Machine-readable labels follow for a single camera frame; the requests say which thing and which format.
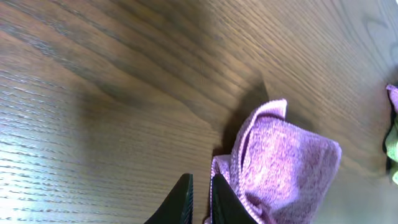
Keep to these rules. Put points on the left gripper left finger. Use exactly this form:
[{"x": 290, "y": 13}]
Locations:
[{"x": 177, "y": 208}]

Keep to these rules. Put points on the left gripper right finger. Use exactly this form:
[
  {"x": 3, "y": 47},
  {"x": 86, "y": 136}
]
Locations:
[{"x": 226, "y": 208}]

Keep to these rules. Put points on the purple cloth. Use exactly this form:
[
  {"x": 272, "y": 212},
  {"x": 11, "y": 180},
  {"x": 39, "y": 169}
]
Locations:
[
  {"x": 393, "y": 96},
  {"x": 278, "y": 171}
]

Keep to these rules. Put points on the crumpled green cloth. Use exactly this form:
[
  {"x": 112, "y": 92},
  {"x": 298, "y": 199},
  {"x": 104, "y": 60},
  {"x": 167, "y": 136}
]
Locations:
[{"x": 391, "y": 150}]

